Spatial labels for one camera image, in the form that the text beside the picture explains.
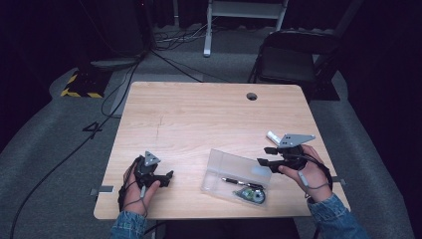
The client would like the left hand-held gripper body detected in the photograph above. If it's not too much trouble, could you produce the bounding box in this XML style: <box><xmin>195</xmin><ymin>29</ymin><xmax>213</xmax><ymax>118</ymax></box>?
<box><xmin>133</xmin><ymin>150</ymin><xmax>162</xmax><ymax>189</ymax></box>

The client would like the person's left hand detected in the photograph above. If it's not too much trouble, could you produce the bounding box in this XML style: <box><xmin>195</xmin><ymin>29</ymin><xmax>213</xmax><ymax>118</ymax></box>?
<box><xmin>122</xmin><ymin>165</ymin><xmax>162</xmax><ymax>216</ymax></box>

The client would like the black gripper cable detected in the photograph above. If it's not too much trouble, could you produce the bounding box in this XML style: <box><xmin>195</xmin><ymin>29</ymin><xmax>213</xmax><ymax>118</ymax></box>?
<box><xmin>117</xmin><ymin>158</ymin><xmax>142</xmax><ymax>213</ymax></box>
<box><xmin>284</xmin><ymin>152</ymin><xmax>334</xmax><ymax>201</ymax></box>

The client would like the black pen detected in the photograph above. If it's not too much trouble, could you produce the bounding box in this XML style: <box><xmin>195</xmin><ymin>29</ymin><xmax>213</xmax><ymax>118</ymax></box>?
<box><xmin>221</xmin><ymin>176</ymin><xmax>266</xmax><ymax>191</ymax></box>

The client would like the looped black floor cable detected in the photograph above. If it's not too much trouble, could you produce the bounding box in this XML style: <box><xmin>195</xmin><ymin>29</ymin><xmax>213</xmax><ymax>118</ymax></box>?
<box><xmin>101</xmin><ymin>64</ymin><xmax>140</xmax><ymax>120</ymax></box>

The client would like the clear plastic pencil case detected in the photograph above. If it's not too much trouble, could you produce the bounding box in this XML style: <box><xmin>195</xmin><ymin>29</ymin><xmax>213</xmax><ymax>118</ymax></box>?
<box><xmin>199</xmin><ymin>147</ymin><xmax>274</xmax><ymax>209</ymax></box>

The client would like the correction tape dispenser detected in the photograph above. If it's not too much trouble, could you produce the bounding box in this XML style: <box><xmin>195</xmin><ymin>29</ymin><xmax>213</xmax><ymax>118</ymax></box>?
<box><xmin>232</xmin><ymin>186</ymin><xmax>267</xmax><ymax>205</ymax></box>

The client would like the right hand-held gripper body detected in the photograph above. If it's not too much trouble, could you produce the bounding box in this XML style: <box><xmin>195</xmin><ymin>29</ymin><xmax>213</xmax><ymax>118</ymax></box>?
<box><xmin>278</xmin><ymin>133</ymin><xmax>317</xmax><ymax>172</ymax></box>

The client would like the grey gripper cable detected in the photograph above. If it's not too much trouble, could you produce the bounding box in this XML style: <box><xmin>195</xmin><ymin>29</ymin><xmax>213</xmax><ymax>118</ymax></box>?
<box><xmin>121</xmin><ymin>185</ymin><xmax>149</xmax><ymax>218</ymax></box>
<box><xmin>297</xmin><ymin>169</ymin><xmax>330</xmax><ymax>200</ymax></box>

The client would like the person's right hand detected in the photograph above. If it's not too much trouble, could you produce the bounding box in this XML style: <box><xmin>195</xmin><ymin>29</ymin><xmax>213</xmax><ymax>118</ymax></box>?
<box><xmin>278</xmin><ymin>144</ymin><xmax>333</xmax><ymax>204</ymax></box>

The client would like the straight black floor cable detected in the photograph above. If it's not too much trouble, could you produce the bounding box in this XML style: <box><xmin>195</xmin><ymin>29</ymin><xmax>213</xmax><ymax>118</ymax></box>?
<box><xmin>149</xmin><ymin>49</ymin><xmax>204</xmax><ymax>84</ymax></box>

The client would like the dark equipment stand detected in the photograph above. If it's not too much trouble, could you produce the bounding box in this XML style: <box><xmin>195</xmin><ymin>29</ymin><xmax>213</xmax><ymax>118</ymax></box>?
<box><xmin>79</xmin><ymin>0</ymin><xmax>154</xmax><ymax>70</ymax></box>

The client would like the black yellow striped base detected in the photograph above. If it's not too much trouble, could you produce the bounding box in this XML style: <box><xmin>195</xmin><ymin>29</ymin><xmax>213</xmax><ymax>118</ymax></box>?
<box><xmin>60</xmin><ymin>67</ymin><xmax>112</xmax><ymax>100</ymax></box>

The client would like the white metal stand frame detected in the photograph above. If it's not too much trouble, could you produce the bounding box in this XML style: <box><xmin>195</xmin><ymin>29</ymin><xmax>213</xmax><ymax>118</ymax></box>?
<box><xmin>202</xmin><ymin>0</ymin><xmax>290</xmax><ymax>59</ymax></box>

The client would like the black folding chair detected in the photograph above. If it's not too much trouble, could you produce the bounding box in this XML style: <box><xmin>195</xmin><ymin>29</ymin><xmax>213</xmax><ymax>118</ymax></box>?
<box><xmin>247</xmin><ymin>29</ymin><xmax>343</xmax><ymax>103</ymax></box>

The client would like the bundle of floor cables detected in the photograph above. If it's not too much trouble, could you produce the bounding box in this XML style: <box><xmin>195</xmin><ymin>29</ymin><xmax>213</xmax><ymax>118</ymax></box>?
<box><xmin>152</xmin><ymin>19</ymin><xmax>215</xmax><ymax>52</ymax></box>

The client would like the white glue stick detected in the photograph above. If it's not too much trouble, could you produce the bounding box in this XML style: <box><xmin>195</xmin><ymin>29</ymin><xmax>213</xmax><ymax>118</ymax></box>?
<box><xmin>266</xmin><ymin>129</ymin><xmax>283</xmax><ymax>146</ymax></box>

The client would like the long black floor cable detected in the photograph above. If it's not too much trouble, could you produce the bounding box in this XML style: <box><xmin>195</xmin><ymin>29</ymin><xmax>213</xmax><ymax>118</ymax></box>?
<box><xmin>9</xmin><ymin>61</ymin><xmax>142</xmax><ymax>239</ymax></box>

